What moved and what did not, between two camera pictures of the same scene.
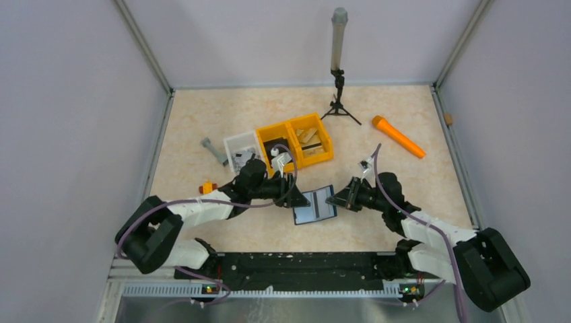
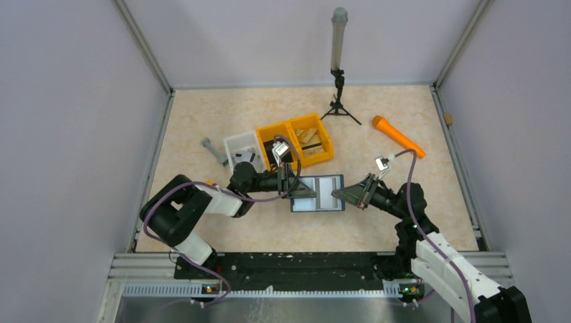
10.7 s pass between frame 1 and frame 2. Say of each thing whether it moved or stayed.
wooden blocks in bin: stayed
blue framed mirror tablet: moved
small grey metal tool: stayed
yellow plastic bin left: stayed
